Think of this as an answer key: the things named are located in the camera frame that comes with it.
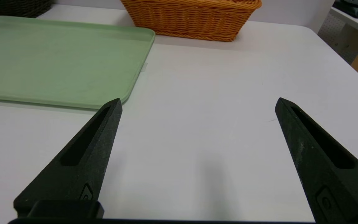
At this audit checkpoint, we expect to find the dark brown wicker basket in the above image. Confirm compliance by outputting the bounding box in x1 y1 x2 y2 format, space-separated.
0 0 53 18

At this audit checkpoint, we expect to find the green plastic tray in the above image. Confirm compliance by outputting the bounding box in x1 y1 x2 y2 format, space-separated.
0 16 156 110

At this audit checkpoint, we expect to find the white side table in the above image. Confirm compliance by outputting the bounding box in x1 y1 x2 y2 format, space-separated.
317 6 358 64

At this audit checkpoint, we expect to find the orange wicker basket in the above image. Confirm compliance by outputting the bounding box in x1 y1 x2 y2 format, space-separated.
120 0 263 42

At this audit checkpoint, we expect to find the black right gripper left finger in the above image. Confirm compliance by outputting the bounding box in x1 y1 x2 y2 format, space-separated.
13 98 123 220

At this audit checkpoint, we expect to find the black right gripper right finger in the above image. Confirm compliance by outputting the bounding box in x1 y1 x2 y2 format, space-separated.
275 97 358 223

